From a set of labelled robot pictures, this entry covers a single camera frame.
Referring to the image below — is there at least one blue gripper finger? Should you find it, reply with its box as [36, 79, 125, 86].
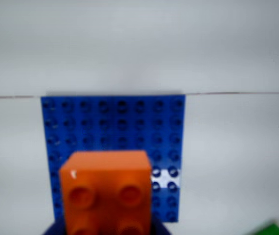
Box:
[151, 216, 173, 235]
[41, 217, 67, 235]

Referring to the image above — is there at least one orange 2x4 building block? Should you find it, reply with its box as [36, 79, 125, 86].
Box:
[59, 150, 153, 235]

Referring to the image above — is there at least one green building block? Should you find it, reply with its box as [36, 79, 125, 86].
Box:
[249, 222, 279, 235]

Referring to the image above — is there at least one white foam board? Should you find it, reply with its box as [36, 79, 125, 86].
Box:
[0, 92, 279, 235]
[0, 0, 279, 99]

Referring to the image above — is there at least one blue 8x8 studded baseplate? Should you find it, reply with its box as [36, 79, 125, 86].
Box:
[41, 94, 186, 223]

